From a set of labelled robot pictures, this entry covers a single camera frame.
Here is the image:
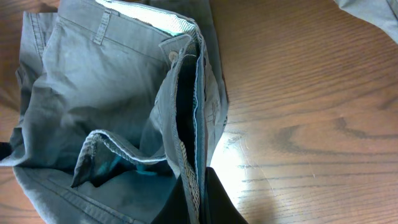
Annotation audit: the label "grey shorts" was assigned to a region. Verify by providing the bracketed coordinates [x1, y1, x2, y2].
[1, 0, 228, 223]

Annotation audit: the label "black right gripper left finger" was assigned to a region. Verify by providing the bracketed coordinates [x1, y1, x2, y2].
[151, 177, 190, 224]

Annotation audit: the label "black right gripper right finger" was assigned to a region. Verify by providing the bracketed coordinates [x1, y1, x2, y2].
[202, 167, 248, 224]

